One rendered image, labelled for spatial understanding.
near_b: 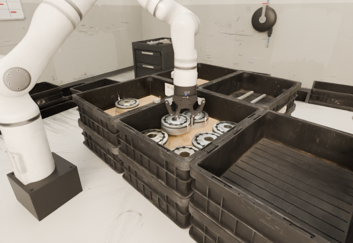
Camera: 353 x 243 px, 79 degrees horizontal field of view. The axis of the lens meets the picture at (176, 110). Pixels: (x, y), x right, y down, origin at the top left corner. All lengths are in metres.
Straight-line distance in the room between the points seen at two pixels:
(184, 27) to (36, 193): 0.58
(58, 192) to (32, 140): 0.17
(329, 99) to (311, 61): 1.71
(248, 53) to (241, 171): 3.55
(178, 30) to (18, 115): 0.45
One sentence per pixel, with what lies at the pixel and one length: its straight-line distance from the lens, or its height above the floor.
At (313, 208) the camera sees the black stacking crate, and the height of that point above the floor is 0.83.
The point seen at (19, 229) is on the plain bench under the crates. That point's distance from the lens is 0.77.
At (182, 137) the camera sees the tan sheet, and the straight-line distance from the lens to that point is 0.75.
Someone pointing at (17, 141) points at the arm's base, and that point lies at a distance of 0.67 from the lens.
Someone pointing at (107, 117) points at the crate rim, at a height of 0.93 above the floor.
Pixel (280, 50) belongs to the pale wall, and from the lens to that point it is 3.97.
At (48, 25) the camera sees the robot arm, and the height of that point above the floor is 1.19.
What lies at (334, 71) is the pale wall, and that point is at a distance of 3.98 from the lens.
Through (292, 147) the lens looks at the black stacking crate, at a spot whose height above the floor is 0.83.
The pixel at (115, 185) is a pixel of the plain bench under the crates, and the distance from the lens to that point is 0.78.
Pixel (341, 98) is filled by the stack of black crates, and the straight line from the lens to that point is 2.31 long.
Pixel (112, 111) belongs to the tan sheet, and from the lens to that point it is 0.97.
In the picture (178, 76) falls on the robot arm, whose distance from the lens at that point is 0.66.
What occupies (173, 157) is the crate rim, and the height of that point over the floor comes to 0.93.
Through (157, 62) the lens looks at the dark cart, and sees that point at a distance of 2.44.
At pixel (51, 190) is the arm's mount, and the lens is 0.73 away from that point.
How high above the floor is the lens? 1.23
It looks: 25 degrees down
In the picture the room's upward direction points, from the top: straight up
